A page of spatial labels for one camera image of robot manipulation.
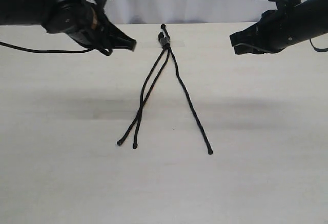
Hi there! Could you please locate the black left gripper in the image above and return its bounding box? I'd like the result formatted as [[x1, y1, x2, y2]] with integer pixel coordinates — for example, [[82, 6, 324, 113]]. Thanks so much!
[[42, 0, 137, 55]]

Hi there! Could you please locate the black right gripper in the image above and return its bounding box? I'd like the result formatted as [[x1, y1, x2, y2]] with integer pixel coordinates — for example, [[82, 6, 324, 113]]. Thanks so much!
[[230, 10, 292, 55]]

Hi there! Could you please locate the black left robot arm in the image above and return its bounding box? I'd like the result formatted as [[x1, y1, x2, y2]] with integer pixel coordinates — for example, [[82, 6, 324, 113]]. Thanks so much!
[[1, 0, 137, 56]]

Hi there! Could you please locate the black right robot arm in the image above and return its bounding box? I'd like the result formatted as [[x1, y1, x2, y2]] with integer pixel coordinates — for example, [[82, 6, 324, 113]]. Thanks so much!
[[230, 0, 327, 55]]

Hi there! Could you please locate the white curtain backdrop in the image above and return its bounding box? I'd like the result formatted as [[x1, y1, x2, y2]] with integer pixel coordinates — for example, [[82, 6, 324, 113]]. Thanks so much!
[[0, 0, 328, 26]]

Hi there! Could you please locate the clear tape strip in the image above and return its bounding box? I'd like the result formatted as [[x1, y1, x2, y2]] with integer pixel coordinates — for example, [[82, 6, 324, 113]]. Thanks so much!
[[137, 40, 186, 49]]

